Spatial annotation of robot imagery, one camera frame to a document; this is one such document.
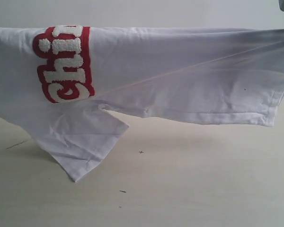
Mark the white t-shirt red lettering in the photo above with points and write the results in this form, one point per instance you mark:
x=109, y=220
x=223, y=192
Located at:
x=60, y=83

